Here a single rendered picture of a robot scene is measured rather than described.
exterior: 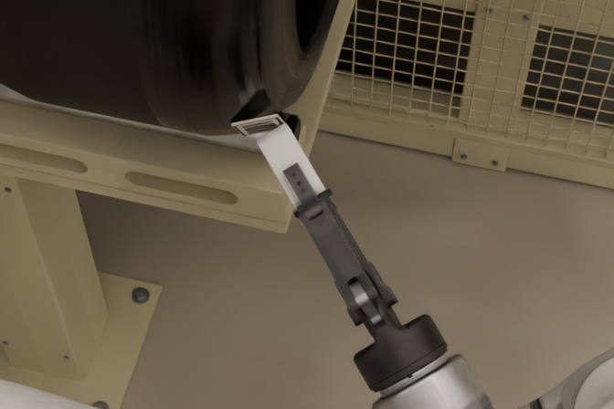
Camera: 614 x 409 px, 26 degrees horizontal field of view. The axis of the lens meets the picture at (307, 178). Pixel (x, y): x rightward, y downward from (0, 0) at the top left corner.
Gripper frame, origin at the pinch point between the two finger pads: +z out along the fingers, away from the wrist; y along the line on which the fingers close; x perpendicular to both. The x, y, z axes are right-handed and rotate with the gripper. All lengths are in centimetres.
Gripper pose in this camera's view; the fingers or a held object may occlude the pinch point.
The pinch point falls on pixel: (291, 166)
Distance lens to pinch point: 114.0
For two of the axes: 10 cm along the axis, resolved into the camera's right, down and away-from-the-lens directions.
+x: 8.6, -5.1, -0.7
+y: 1.2, 0.7, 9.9
